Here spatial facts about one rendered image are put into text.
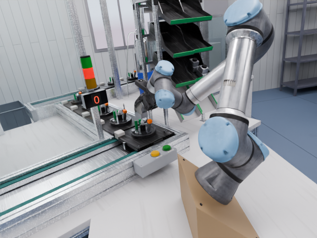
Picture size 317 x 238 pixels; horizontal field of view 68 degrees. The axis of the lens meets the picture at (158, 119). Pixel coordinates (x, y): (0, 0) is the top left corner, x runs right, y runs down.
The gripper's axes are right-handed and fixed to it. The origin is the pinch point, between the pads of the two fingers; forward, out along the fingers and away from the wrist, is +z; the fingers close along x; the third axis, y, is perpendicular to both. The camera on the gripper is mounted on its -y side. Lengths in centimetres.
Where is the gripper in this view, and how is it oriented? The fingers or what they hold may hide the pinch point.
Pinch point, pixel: (139, 107)
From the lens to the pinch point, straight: 125.1
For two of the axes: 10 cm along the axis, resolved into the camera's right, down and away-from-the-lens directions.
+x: 7.8, -3.1, 5.4
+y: 5.2, 8.1, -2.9
